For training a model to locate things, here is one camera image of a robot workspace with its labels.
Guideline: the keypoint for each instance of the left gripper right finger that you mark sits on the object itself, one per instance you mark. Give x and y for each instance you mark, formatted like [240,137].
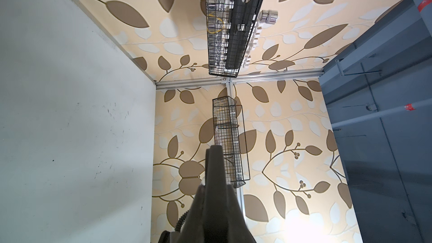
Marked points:
[236,231]

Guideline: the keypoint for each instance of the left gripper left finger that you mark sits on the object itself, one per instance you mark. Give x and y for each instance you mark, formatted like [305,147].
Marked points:
[193,230]

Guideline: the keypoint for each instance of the black phone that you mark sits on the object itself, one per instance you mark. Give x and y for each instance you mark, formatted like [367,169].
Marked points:
[214,179]

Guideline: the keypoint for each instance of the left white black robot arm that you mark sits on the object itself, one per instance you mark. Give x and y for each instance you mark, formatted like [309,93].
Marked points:
[171,237]

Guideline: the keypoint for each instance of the grey metal cabinet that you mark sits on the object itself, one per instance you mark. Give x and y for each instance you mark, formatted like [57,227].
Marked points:
[378,94]

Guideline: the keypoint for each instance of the right wire basket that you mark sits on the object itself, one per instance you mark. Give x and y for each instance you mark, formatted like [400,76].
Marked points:
[228,119]

